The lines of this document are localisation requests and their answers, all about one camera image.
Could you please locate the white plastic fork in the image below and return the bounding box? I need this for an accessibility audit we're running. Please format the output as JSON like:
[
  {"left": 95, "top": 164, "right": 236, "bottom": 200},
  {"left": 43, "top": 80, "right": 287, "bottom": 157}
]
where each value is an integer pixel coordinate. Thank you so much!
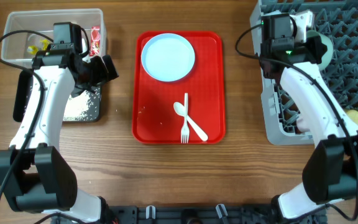
[{"left": 181, "top": 93, "right": 190, "bottom": 144}]

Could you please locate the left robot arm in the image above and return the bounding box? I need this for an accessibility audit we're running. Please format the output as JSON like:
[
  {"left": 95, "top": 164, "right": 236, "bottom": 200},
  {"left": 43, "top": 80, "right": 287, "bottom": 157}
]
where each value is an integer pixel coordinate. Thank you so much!
[{"left": 0, "top": 22, "right": 119, "bottom": 223}]

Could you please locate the white plastic spoon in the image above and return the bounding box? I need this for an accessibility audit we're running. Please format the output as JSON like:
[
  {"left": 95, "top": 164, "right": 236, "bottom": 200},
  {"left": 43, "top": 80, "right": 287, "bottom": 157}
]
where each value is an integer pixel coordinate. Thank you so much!
[{"left": 173, "top": 102, "right": 208, "bottom": 141}]

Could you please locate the black plastic tray bin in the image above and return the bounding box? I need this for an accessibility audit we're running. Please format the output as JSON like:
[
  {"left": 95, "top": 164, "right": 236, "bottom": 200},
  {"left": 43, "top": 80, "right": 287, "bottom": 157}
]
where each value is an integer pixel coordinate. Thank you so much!
[{"left": 12, "top": 71, "right": 101, "bottom": 123}]

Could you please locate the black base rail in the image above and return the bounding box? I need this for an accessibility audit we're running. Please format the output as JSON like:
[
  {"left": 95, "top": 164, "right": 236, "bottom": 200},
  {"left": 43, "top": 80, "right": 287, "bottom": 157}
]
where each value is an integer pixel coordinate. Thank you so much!
[{"left": 110, "top": 203, "right": 328, "bottom": 224}]

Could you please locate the red clear plastic wrapper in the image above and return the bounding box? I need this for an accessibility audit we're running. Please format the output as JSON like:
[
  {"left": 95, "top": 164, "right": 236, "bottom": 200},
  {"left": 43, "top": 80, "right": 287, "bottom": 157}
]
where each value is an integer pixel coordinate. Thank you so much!
[{"left": 89, "top": 26, "right": 101, "bottom": 57}]

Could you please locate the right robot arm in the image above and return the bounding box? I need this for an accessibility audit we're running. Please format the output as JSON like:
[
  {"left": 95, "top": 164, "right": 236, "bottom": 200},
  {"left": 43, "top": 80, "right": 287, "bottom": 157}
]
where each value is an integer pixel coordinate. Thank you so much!
[{"left": 259, "top": 11, "right": 358, "bottom": 222}]

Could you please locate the clear plastic waste bin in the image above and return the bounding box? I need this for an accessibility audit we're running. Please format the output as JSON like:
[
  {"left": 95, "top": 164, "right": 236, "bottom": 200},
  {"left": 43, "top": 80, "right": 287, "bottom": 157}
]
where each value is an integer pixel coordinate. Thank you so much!
[{"left": 1, "top": 8, "right": 107, "bottom": 68}]

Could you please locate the light blue plate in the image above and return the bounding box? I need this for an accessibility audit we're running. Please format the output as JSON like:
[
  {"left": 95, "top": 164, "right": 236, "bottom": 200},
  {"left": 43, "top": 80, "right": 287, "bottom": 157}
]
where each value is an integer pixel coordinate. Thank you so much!
[{"left": 140, "top": 33, "right": 196, "bottom": 82}]

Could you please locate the yellow plastic cup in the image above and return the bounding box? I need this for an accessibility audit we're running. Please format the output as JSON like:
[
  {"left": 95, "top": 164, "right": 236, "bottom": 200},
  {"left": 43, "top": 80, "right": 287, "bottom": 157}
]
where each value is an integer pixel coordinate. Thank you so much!
[{"left": 345, "top": 110, "right": 358, "bottom": 125}]

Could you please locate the grey dishwasher rack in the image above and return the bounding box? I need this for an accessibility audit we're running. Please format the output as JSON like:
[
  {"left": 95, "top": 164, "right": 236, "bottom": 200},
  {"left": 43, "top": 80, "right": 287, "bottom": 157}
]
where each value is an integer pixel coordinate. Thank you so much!
[{"left": 250, "top": 0, "right": 358, "bottom": 145}]

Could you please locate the yellow candy wrapper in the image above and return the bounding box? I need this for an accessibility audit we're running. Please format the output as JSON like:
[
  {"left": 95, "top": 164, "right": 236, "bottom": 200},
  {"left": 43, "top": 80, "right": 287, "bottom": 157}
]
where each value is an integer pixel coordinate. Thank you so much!
[{"left": 27, "top": 39, "right": 50, "bottom": 55}]

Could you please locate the black cable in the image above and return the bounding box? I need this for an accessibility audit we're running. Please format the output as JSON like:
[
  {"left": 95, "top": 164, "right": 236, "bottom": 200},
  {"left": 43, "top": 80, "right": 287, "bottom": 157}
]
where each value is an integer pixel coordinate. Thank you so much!
[
  {"left": 235, "top": 23, "right": 358, "bottom": 222},
  {"left": 0, "top": 29, "right": 55, "bottom": 224}
]

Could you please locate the mint green bowl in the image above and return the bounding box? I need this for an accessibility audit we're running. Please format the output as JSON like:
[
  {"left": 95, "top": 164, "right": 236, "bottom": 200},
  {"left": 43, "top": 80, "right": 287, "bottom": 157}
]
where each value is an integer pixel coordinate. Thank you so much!
[{"left": 306, "top": 30, "right": 334, "bottom": 71}]

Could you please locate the pale pink plastic cup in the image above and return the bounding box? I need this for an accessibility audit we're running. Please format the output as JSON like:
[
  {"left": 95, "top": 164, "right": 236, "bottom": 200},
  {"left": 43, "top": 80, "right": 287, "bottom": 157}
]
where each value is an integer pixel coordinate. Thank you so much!
[{"left": 296, "top": 114, "right": 311, "bottom": 133}]

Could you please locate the red serving tray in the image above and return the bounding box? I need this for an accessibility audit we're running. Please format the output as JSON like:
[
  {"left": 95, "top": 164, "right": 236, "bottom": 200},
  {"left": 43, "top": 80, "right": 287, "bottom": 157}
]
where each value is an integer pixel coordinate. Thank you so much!
[{"left": 132, "top": 30, "right": 226, "bottom": 144}]

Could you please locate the right black cable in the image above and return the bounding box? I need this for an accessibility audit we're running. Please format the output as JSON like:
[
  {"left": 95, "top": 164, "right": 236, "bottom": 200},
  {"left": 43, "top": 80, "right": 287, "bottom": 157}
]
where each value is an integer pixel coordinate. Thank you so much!
[{"left": 235, "top": 23, "right": 358, "bottom": 222}]

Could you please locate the left black cable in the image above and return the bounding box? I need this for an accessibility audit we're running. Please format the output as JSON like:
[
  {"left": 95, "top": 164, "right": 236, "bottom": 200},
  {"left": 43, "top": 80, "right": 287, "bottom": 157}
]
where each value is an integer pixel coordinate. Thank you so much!
[{"left": 0, "top": 29, "right": 55, "bottom": 224}]

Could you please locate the white rice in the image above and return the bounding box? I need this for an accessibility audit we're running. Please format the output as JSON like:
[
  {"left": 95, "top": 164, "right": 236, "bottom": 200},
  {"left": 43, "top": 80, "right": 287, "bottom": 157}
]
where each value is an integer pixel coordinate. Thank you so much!
[{"left": 63, "top": 87, "right": 101, "bottom": 122}]

